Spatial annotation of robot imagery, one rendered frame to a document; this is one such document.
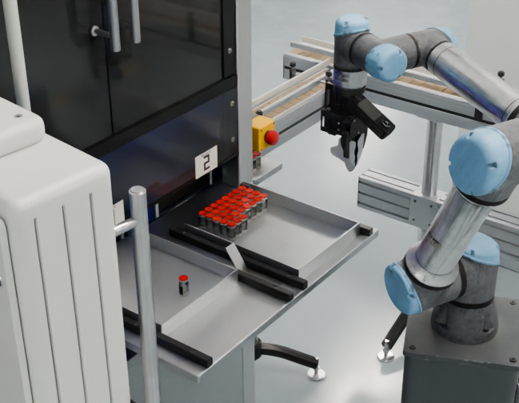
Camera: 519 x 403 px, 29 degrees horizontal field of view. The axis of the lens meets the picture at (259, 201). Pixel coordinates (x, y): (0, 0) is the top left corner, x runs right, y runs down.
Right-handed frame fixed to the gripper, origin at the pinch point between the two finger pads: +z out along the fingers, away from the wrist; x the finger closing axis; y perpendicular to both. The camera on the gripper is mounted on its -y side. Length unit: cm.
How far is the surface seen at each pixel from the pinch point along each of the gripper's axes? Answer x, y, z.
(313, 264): 14.2, 0.9, 19.6
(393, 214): -84, 36, 65
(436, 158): -87, 23, 41
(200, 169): 10.1, 38.2, 8.8
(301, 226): -0.2, 14.6, 21.5
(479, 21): -143, 39, 14
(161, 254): 30, 34, 22
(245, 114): -8.6, 38.8, 0.8
